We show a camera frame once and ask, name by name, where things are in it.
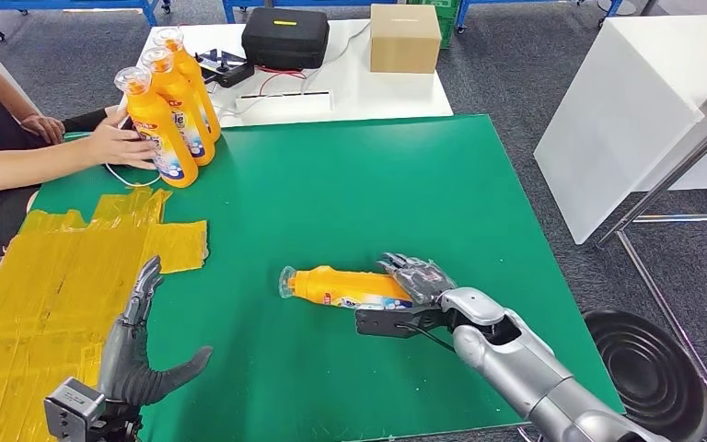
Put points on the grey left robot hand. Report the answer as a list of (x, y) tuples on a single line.
[(125, 372)]

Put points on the person's left forearm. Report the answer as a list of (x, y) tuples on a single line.
[(6, 91)]

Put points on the green plastic crate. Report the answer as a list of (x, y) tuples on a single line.
[(447, 30)]

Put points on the black carrying case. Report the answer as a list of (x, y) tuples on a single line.
[(285, 39)]

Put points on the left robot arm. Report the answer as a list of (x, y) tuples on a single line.
[(115, 424)]

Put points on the black remote controller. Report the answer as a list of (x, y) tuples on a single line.
[(231, 70)]

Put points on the green table board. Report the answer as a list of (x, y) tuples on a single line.
[(329, 201)]

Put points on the white power strip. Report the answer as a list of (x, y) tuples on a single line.
[(283, 104)]

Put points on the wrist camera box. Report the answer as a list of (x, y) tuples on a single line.
[(378, 323), (73, 409)]

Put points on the person's left hand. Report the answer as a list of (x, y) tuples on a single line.
[(42, 129)]

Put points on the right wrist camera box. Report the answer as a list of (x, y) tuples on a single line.
[(378, 323)]

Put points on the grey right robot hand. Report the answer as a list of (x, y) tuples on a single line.
[(423, 280)]

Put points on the orange detergent bottle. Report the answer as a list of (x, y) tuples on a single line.
[(341, 287), (198, 134), (158, 122), (204, 91)]

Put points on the black round stool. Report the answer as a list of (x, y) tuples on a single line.
[(646, 378)]

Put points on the person's right hand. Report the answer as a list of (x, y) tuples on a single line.
[(119, 146)]

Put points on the cardboard box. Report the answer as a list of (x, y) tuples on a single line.
[(405, 39)]

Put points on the person's right forearm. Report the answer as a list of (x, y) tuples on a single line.
[(24, 165)]

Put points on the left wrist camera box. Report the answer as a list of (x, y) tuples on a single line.
[(73, 409)]

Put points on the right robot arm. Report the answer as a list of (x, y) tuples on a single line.
[(512, 366)]

